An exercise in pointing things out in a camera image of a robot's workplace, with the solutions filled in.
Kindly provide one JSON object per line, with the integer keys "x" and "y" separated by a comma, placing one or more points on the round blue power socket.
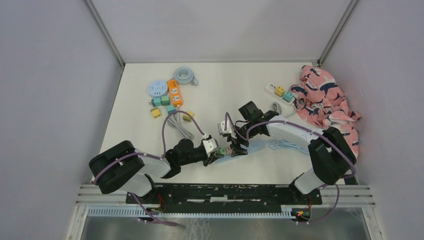
{"x": 158, "y": 88}

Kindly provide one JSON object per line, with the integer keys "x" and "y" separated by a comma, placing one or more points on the orange power strip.
{"x": 175, "y": 93}

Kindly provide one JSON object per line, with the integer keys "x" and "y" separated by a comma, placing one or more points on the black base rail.
{"x": 196, "y": 198}

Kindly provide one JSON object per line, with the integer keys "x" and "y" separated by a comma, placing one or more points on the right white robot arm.
{"x": 330, "y": 155}

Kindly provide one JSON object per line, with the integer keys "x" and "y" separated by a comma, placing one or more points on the green plug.
{"x": 221, "y": 152}
{"x": 165, "y": 100}

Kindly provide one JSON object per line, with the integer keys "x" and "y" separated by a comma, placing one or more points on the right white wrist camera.
{"x": 226, "y": 129}

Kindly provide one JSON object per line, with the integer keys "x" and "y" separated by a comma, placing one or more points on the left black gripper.
{"x": 208, "y": 160}

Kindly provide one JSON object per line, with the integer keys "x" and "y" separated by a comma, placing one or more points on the pink plug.
{"x": 228, "y": 151}

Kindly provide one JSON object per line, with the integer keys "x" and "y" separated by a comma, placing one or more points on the teal USB charger plug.
{"x": 155, "y": 102}

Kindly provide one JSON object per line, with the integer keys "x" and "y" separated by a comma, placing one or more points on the long blue power strip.
{"x": 254, "y": 146}

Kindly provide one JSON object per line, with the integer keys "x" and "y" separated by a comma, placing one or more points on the pink patterned cloth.
{"x": 320, "y": 102}

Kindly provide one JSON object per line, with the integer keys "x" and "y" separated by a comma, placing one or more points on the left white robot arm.
{"x": 125, "y": 168}

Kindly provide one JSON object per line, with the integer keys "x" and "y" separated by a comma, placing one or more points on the yellow plug on white strip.
{"x": 279, "y": 91}

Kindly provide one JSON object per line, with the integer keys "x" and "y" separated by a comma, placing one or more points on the white power strip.
{"x": 269, "y": 89}

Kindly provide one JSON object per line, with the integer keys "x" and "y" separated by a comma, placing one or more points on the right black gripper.
{"x": 236, "y": 146}

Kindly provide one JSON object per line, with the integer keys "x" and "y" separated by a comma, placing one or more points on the yellow USB charger plug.
{"x": 156, "y": 112}

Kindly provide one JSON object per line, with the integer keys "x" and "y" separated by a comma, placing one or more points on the teal plug on white strip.
{"x": 288, "y": 96}

